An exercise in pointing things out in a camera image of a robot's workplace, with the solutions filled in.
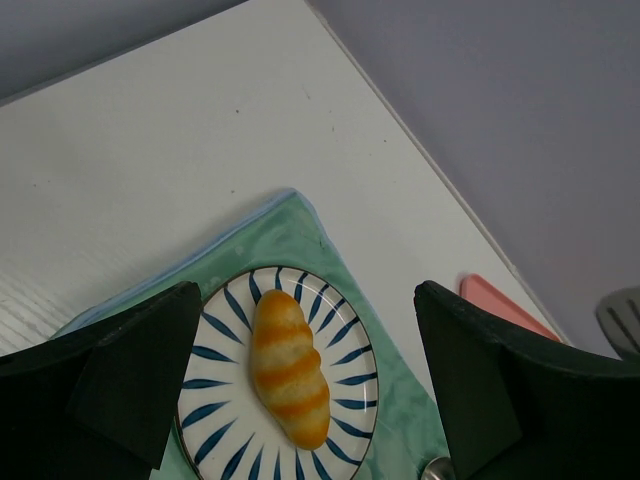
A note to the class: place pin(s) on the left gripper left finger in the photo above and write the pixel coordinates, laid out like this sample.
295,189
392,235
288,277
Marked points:
98,403

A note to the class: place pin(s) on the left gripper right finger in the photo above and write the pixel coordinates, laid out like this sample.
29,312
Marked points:
517,405

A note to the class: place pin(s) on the silver metal tongs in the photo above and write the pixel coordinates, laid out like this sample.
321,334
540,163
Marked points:
618,316

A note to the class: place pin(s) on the striped yellow bread roll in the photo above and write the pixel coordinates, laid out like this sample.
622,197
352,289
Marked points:
286,370

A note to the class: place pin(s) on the silver spoon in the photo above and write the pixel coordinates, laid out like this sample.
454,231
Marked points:
440,468

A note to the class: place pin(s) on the green cloth placemat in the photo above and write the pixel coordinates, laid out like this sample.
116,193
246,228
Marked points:
287,232

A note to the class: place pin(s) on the pink tray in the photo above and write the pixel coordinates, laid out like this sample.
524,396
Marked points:
481,293

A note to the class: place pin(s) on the blue striped white plate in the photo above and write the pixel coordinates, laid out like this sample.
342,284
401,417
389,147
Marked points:
223,429

